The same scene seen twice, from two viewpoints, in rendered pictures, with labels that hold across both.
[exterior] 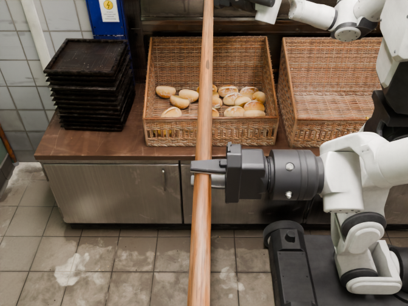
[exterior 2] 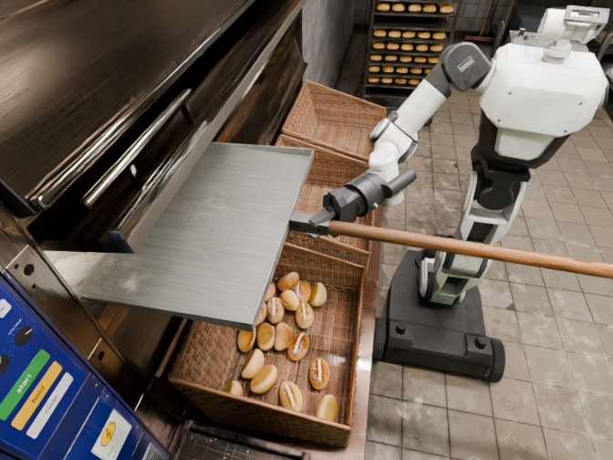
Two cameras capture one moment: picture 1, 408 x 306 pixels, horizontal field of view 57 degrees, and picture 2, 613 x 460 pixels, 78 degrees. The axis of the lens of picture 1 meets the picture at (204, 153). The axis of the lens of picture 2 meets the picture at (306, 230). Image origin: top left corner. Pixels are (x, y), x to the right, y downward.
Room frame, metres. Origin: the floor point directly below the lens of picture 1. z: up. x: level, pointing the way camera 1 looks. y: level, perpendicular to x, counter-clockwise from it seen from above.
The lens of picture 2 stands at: (1.25, 0.57, 1.79)
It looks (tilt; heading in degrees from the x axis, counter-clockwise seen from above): 46 degrees down; 281
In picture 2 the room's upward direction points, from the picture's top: straight up
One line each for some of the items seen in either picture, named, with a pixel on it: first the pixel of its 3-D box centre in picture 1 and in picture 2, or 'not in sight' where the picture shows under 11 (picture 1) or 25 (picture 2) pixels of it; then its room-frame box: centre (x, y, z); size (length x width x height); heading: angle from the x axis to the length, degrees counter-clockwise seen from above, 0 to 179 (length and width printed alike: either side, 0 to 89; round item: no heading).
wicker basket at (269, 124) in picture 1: (209, 88); (285, 326); (1.44, -0.03, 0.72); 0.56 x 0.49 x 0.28; 91
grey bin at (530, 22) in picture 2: not in sight; (529, 24); (-0.37, -4.55, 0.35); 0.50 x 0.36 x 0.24; 90
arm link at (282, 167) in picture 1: (260, 175); not in sight; (0.46, -0.10, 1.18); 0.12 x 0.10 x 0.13; 89
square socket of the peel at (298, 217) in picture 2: not in sight; (309, 223); (1.36, -0.02, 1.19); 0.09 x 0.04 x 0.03; 179
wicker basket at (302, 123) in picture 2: not in sight; (337, 130); (1.43, -1.23, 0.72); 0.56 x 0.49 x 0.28; 89
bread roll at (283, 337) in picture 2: (212, 104); (284, 337); (1.45, -0.04, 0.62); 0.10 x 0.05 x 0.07; 94
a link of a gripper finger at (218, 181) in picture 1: (208, 183); not in sight; (0.46, -0.01, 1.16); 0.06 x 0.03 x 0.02; 89
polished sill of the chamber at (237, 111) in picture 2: not in sight; (238, 99); (1.72, -0.61, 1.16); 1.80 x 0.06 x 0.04; 90
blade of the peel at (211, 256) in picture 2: not in sight; (214, 209); (1.59, -0.02, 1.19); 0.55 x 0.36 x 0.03; 89
